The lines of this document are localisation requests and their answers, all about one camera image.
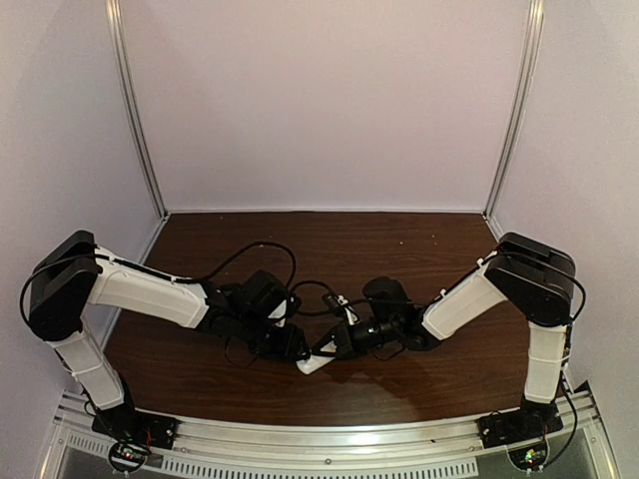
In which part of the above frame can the aluminium front rail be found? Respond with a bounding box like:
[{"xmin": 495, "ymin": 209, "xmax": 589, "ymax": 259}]
[{"xmin": 35, "ymin": 390, "xmax": 621, "ymax": 478}]

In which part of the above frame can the left aluminium frame post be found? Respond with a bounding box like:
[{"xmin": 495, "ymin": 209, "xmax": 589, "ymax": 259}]
[{"xmin": 105, "ymin": 0, "xmax": 169, "ymax": 220}]

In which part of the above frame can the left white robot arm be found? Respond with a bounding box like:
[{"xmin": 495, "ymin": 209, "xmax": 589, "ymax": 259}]
[{"xmin": 19, "ymin": 230, "xmax": 311, "ymax": 435}]

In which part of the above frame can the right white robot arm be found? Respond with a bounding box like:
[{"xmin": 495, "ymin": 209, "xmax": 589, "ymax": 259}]
[{"xmin": 297, "ymin": 233, "xmax": 583, "ymax": 429}]

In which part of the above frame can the black cable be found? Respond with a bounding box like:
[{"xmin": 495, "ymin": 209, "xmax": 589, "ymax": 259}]
[
  {"xmin": 289, "ymin": 279, "xmax": 450, "ymax": 316},
  {"xmin": 19, "ymin": 241, "xmax": 299, "ymax": 325}
]

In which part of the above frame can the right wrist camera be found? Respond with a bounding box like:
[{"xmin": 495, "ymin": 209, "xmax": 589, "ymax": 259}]
[{"xmin": 322, "ymin": 292, "xmax": 359, "ymax": 325}]

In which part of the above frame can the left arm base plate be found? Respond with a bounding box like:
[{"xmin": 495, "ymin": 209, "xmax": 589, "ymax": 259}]
[{"xmin": 91, "ymin": 408, "xmax": 178, "ymax": 450}]

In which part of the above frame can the left black cable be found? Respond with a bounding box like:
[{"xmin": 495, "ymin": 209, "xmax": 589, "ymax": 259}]
[{"xmin": 19, "ymin": 241, "xmax": 299, "ymax": 325}]

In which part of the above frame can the white remote control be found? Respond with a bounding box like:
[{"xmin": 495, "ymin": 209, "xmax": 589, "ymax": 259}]
[{"xmin": 296, "ymin": 353, "xmax": 334, "ymax": 375}]

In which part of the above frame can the right aluminium frame post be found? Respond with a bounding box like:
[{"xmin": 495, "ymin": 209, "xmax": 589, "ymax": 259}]
[{"xmin": 483, "ymin": 0, "xmax": 545, "ymax": 221}]

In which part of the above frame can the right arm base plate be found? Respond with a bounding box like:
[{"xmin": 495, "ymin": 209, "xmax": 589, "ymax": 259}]
[{"xmin": 476, "ymin": 405, "xmax": 563, "ymax": 449}]

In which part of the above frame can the aluminium frame post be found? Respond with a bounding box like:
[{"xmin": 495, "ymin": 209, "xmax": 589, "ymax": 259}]
[
  {"xmin": 483, "ymin": 0, "xmax": 545, "ymax": 221},
  {"xmin": 105, "ymin": 0, "xmax": 169, "ymax": 220}
]

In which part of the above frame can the right black cable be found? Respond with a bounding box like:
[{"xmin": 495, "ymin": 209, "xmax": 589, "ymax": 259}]
[{"xmin": 289, "ymin": 279, "xmax": 450, "ymax": 316}]

